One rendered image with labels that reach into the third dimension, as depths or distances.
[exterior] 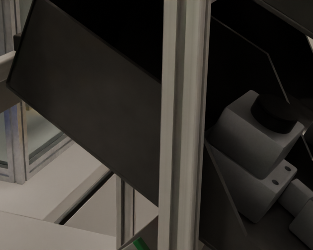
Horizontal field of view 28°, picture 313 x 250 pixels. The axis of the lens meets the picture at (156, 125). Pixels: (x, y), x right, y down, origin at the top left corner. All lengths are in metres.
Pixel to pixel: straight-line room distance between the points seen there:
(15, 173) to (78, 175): 0.13
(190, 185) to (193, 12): 0.09
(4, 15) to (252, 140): 0.84
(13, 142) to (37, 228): 0.21
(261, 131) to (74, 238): 0.74
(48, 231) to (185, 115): 0.81
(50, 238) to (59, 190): 0.18
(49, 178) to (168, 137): 0.98
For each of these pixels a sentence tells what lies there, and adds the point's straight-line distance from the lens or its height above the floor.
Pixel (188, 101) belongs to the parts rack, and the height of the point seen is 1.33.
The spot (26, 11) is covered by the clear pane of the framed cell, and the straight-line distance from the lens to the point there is 1.24.
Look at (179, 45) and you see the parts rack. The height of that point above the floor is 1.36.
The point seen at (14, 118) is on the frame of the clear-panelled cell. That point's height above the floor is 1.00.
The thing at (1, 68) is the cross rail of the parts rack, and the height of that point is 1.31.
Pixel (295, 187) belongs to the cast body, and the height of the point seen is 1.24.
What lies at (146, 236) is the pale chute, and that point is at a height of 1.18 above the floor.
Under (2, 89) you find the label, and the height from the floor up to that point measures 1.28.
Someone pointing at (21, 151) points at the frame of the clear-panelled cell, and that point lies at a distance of 1.26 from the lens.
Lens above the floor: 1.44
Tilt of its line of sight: 22 degrees down
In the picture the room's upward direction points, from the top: 1 degrees clockwise
